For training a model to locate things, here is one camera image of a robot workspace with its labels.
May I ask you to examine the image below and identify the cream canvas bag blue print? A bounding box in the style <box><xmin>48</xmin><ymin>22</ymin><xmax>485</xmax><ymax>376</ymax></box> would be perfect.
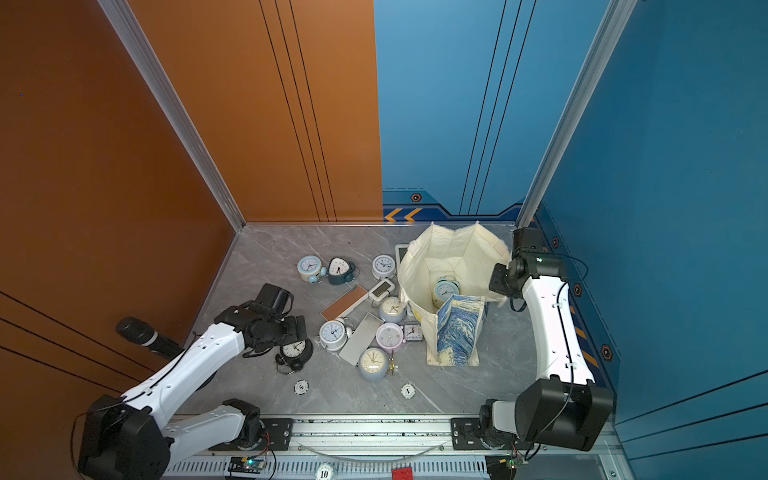
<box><xmin>397</xmin><ymin>223</ymin><xmax>510</xmax><ymax>367</ymax></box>

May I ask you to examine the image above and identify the cream blue-rim alarm clock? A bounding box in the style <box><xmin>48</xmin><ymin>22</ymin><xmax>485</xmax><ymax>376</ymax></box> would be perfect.
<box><xmin>432</xmin><ymin>276</ymin><xmax>461</xmax><ymax>309</ymax></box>

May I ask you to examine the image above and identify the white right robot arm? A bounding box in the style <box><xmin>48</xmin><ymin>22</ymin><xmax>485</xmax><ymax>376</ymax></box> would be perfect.
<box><xmin>478</xmin><ymin>227</ymin><xmax>614</xmax><ymax>451</ymax></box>

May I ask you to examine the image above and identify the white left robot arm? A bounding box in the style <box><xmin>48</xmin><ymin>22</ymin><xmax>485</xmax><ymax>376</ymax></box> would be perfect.
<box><xmin>70</xmin><ymin>284</ymin><xmax>308</xmax><ymax>479</ymax></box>

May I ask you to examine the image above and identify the black twin-bell alarm clock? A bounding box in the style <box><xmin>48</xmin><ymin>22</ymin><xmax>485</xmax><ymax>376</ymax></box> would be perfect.
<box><xmin>275</xmin><ymin>339</ymin><xmax>314</xmax><ymax>375</ymax></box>

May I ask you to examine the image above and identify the white twin-bell alarm clock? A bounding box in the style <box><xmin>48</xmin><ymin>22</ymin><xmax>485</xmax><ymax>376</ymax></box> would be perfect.
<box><xmin>319</xmin><ymin>319</ymin><xmax>351</xmax><ymax>353</ymax></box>

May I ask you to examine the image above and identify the light blue round clock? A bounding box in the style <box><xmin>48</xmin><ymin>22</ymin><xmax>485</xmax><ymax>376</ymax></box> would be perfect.
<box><xmin>297</xmin><ymin>255</ymin><xmax>327</xmax><ymax>284</ymax></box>

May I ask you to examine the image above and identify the grey rectangular flat clock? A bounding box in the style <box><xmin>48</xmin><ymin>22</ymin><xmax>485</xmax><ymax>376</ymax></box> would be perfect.
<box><xmin>339</xmin><ymin>313</ymin><xmax>382</xmax><ymax>366</ymax></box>

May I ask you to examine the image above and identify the dark teal triangular clock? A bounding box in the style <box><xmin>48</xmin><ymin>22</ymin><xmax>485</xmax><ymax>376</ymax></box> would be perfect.
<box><xmin>327</xmin><ymin>257</ymin><xmax>357</xmax><ymax>285</ymax></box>

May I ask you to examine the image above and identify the brown rectangular mirror clock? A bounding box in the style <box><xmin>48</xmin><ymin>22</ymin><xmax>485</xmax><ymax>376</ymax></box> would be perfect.
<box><xmin>321</xmin><ymin>285</ymin><xmax>368</xmax><ymax>321</ymax></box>

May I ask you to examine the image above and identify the small black square clock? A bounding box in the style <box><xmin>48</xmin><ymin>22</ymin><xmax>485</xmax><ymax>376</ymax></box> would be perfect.
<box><xmin>403</xmin><ymin>324</ymin><xmax>424</xmax><ymax>342</ymax></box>

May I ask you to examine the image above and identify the blue beige-face alarm clock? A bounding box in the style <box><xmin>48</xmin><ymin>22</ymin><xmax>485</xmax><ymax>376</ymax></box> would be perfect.
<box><xmin>357</xmin><ymin>347</ymin><xmax>389</xmax><ymax>382</ymax></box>

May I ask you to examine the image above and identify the large white digital clock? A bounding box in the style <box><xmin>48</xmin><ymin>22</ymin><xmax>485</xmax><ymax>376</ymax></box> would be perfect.
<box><xmin>394</xmin><ymin>243</ymin><xmax>409</xmax><ymax>269</ymax></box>

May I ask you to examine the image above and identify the tilted white digital clock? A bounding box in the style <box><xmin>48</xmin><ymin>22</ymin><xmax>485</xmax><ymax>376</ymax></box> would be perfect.
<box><xmin>368</xmin><ymin>278</ymin><xmax>396</xmax><ymax>306</ymax></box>

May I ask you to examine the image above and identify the pink round alarm clock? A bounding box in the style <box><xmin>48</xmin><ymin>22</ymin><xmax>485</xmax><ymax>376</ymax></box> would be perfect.
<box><xmin>375</xmin><ymin>323</ymin><xmax>405</xmax><ymax>353</ymax></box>

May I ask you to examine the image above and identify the white round alarm clock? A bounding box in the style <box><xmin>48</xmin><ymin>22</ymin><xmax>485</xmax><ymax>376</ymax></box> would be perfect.
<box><xmin>372</xmin><ymin>254</ymin><xmax>397</xmax><ymax>280</ymax></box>

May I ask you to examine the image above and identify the left white round marker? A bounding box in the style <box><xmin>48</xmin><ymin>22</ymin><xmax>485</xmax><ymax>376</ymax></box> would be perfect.
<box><xmin>294</xmin><ymin>379</ymin><xmax>309</xmax><ymax>396</ymax></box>

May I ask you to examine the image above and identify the white round marker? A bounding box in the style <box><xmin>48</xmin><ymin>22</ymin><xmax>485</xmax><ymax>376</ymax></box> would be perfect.
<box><xmin>294</xmin><ymin>379</ymin><xmax>309</xmax><ymax>396</ymax></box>
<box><xmin>401</xmin><ymin>383</ymin><xmax>416</xmax><ymax>399</ymax></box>

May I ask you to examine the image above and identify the black microphone on stand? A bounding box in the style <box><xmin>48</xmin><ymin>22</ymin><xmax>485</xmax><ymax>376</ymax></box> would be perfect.
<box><xmin>115</xmin><ymin>317</ymin><xmax>186</xmax><ymax>379</ymax></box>

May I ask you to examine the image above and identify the green circuit board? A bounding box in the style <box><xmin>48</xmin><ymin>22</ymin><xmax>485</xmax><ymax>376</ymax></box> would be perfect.
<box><xmin>227</xmin><ymin>456</ymin><xmax>269</xmax><ymax>476</ymax></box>

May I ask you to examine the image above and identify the right white round marker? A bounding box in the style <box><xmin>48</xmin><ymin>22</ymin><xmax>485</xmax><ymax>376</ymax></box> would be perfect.
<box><xmin>401</xmin><ymin>383</ymin><xmax>416</xmax><ymax>399</ymax></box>

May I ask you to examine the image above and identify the white number ten tag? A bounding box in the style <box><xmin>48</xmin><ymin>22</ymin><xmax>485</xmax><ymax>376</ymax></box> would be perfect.
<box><xmin>315</xmin><ymin>463</ymin><xmax>337</xmax><ymax>480</ymax></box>

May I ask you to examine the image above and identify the red block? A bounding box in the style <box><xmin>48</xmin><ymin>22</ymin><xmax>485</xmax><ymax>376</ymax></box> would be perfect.
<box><xmin>391</xmin><ymin>467</ymin><xmax>414</xmax><ymax>480</ymax></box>

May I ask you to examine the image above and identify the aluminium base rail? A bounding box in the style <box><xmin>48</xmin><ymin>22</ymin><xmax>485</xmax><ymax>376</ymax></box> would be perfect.
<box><xmin>165</xmin><ymin>414</ymin><xmax>634</xmax><ymax>479</ymax></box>

